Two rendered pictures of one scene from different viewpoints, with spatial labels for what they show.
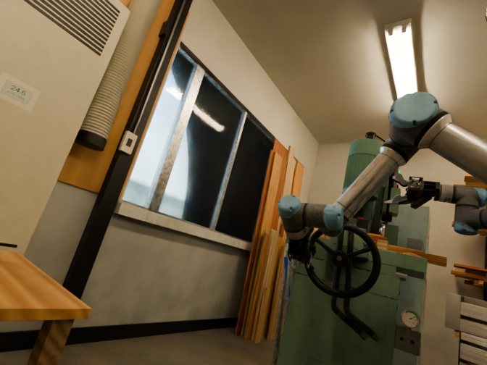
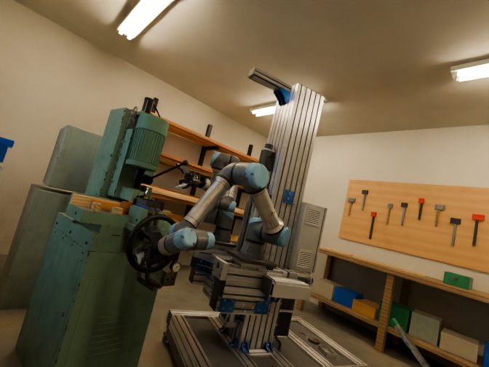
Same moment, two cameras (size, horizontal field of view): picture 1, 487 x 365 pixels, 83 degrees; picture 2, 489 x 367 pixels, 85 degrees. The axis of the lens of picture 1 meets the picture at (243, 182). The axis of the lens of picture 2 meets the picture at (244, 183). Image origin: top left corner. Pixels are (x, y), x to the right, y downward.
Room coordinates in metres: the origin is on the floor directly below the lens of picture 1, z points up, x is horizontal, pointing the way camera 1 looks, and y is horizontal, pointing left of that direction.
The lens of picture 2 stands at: (0.49, 0.81, 1.05)
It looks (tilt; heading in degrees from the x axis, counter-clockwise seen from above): 7 degrees up; 281
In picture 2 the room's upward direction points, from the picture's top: 14 degrees clockwise
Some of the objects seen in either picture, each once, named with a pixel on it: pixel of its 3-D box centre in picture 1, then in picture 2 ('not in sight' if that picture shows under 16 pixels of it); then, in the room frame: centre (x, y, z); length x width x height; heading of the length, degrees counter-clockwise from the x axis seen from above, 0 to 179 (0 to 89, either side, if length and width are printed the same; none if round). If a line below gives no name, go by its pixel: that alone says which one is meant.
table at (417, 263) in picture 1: (349, 250); (136, 221); (1.30, -0.57, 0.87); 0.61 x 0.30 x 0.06; 60
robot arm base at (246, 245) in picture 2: not in sight; (253, 248); (0.66, -0.80, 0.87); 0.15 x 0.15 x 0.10
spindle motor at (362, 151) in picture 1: (362, 170); (148, 143); (1.39, -0.62, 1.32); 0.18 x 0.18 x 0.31
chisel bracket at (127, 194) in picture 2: not in sight; (131, 196); (1.41, -0.63, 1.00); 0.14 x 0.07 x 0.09; 150
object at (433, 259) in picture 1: (372, 247); (143, 212); (1.35, -0.70, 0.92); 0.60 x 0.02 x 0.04; 60
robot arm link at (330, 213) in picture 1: (324, 217); (198, 239); (0.84, -0.27, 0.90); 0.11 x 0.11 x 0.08; 60
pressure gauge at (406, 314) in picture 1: (409, 321); (175, 267); (1.08, -0.74, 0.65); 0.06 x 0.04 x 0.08; 60
